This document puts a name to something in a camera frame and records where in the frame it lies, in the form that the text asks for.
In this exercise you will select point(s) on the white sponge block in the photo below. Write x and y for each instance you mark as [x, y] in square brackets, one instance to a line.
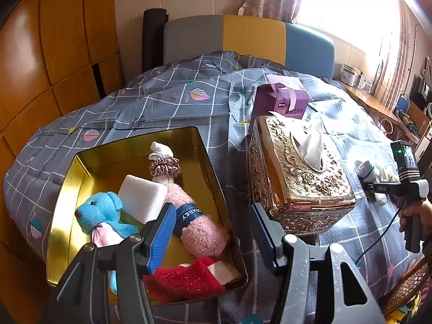
[141, 195]

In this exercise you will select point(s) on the white striped sock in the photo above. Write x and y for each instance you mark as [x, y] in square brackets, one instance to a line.
[366, 170]

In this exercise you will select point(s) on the blue teddy bear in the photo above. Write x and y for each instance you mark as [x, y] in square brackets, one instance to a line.
[98, 209]

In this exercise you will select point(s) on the wooden desk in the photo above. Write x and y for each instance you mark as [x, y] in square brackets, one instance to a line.
[371, 103]

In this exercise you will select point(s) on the white tissue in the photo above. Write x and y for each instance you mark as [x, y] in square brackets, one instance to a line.
[314, 148]

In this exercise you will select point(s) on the blue chair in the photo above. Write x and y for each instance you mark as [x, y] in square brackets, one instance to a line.
[402, 103]

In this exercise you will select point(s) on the red sock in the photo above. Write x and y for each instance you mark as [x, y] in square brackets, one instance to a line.
[182, 278]

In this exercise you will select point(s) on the black rolled mat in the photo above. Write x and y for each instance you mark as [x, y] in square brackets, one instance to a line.
[153, 37]

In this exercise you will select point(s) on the white canister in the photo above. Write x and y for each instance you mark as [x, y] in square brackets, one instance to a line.
[351, 74]

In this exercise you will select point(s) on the grey yellow blue headboard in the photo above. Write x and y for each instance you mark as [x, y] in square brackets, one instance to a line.
[253, 37]

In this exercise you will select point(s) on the black monitor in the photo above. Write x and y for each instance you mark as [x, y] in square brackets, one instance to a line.
[422, 91]

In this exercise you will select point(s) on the grey checked quilt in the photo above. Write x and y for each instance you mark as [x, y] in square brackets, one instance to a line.
[152, 108]

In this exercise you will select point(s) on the pink fuzzy sock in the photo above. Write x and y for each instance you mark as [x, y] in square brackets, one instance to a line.
[202, 236]

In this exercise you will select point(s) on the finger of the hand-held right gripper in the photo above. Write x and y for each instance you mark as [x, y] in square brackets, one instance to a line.
[381, 188]

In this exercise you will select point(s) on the purple cardboard box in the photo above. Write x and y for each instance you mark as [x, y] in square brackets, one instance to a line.
[273, 104]

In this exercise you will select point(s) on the clear jars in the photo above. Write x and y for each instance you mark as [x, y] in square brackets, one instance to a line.
[366, 81]

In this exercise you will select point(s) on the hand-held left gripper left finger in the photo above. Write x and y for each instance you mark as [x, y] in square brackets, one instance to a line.
[160, 239]

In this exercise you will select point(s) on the pink satin scrunchie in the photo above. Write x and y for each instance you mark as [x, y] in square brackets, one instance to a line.
[165, 167]

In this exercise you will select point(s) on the wicker basket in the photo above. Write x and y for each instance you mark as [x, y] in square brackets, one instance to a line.
[405, 287]

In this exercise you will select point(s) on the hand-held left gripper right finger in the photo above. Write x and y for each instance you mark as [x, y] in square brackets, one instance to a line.
[266, 239]

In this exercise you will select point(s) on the ornate gold tissue box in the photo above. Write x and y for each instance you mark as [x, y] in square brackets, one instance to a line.
[303, 175]

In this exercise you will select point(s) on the person's right hand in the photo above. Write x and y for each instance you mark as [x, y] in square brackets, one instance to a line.
[426, 222]

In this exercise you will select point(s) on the window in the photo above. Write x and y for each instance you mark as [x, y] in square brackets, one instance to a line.
[354, 6]

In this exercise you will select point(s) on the gold metal tin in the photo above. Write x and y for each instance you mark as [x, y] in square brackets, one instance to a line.
[101, 162]

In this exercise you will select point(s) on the wooden wardrobe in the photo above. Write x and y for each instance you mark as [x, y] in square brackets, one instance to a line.
[50, 40]

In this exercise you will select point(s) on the cream knotted cloth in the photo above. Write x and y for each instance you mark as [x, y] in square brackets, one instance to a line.
[389, 173]

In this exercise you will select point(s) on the pink striped curtain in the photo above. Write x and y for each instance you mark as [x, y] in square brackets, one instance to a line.
[401, 57]

